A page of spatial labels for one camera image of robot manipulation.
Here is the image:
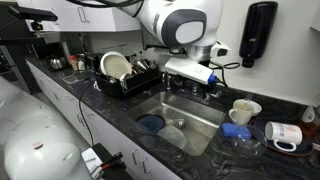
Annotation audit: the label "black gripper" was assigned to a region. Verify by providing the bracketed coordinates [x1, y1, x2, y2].
[186, 79, 219, 98]

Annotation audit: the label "cream ceramic mug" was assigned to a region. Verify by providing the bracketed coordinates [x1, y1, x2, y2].
[228, 99, 255, 126]

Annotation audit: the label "white printed mug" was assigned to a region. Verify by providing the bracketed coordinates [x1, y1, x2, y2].
[264, 121, 304, 153]

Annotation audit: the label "stainless steel sink basin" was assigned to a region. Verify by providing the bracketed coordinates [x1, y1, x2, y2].
[125, 91, 227, 157]

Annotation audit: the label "chrome side sprayer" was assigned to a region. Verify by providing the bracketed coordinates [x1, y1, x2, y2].
[161, 70, 172, 93]

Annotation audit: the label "metal sink drain strainer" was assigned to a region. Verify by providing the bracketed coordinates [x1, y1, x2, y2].
[173, 118, 188, 130]

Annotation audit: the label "clear utensil in bowl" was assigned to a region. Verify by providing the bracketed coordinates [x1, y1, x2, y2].
[243, 92, 255, 104]

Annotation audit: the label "blue sponge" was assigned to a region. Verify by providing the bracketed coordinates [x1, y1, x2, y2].
[221, 122, 252, 140]

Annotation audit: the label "small white bowl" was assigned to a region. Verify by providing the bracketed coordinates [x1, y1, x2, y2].
[233, 98, 263, 117]

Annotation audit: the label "round blue plate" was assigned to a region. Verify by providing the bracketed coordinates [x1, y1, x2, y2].
[135, 113, 166, 135]

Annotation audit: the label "black dish rack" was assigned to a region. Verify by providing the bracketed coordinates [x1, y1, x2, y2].
[93, 63, 162, 99]

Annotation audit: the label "clear glass bowl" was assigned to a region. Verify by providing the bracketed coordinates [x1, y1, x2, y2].
[229, 124, 268, 159]

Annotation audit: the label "steel paper towel dispenser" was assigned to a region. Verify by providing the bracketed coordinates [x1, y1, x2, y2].
[141, 24, 174, 56]

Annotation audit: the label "white rack bowl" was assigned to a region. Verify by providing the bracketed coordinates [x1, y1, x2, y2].
[119, 72, 135, 90]

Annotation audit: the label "large cream plate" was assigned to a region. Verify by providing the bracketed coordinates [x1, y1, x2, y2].
[99, 50, 133, 80]

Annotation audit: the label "clear bottle white label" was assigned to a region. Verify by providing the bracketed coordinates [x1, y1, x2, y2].
[298, 104, 320, 140]

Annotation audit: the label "black tool red tip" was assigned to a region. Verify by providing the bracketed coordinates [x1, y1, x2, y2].
[99, 151, 124, 172]

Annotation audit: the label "dark navy dinner plate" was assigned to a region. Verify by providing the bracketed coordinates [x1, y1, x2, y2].
[250, 117, 315, 158]

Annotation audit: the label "black mounting board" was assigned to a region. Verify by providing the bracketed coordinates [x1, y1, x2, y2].
[90, 143, 135, 180]

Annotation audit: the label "glass jar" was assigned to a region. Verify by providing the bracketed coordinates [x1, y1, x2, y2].
[76, 53, 87, 72]

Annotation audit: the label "flat clear plastic lid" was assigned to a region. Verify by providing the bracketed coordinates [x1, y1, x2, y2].
[62, 72, 88, 85]

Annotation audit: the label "red lid spice jar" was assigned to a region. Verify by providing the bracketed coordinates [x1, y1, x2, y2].
[69, 54, 79, 71]

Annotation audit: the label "white paper sheet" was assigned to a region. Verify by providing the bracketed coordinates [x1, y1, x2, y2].
[81, 147, 105, 175]

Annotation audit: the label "white base cabinets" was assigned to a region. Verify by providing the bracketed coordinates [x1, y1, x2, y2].
[25, 59, 183, 180]

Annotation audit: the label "steel kettle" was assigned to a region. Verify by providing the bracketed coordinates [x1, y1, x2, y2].
[47, 56, 68, 71]

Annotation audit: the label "black coffee maker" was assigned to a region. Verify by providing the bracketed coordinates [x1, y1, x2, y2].
[30, 41, 69, 62]

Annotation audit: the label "chrome lever handle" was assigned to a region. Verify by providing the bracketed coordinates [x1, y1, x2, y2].
[205, 89, 224, 101]
[171, 76, 186, 93]

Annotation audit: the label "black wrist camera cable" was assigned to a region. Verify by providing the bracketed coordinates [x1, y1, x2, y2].
[209, 61, 242, 88]

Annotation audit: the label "black wall soap dispenser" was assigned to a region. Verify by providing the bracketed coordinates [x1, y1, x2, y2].
[238, 1, 279, 69]

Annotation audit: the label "white wall cabinet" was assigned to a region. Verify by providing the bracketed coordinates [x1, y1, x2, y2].
[15, 0, 142, 34]

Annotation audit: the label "thin black cable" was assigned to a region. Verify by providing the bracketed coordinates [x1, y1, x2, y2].
[78, 79, 98, 148]

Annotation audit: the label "black camera on stand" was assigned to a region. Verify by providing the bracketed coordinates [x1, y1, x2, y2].
[7, 5, 59, 32]

